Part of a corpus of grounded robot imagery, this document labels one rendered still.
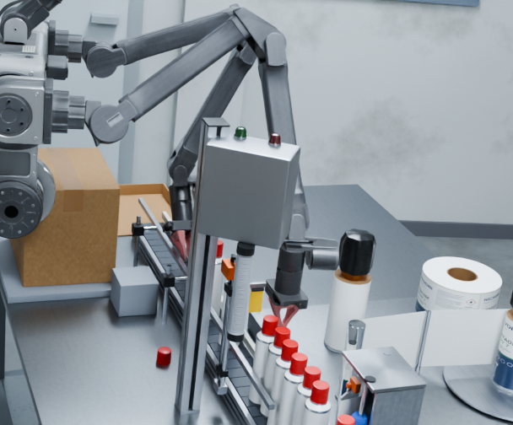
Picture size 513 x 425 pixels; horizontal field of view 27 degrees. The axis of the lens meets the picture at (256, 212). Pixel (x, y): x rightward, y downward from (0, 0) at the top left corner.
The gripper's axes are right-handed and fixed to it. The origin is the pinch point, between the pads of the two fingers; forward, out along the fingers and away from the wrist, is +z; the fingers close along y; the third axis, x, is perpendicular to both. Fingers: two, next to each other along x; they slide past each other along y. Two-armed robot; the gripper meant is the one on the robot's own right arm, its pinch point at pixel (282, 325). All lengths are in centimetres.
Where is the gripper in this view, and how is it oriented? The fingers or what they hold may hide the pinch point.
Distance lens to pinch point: 236.4
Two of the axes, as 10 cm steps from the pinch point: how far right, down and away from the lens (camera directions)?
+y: -3.3, -4.2, 8.5
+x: -9.4, 0.4, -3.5
